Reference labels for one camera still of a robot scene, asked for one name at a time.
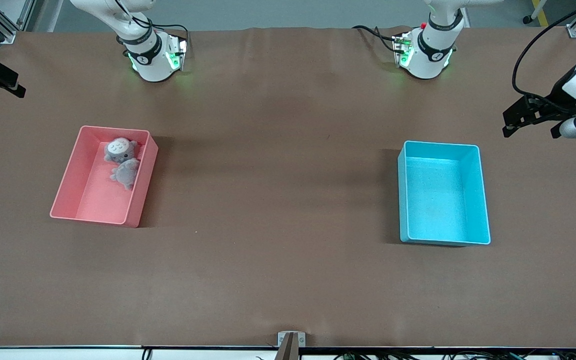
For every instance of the gray metal table-edge bracket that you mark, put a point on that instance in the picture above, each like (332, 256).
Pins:
(283, 340)

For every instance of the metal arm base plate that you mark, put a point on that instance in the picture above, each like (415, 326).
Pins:
(399, 46)
(180, 47)

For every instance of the pink plastic box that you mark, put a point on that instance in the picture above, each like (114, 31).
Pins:
(93, 200)

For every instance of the white stand leg with caster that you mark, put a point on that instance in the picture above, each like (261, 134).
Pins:
(526, 20)

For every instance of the blue plastic box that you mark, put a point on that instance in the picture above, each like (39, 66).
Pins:
(438, 200)

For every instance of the plain gray plush toy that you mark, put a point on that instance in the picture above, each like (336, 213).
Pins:
(127, 172)

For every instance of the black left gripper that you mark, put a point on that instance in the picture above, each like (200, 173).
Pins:
(554, 102)

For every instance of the gray plush toy white face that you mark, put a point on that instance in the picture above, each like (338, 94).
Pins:
(117, 148)

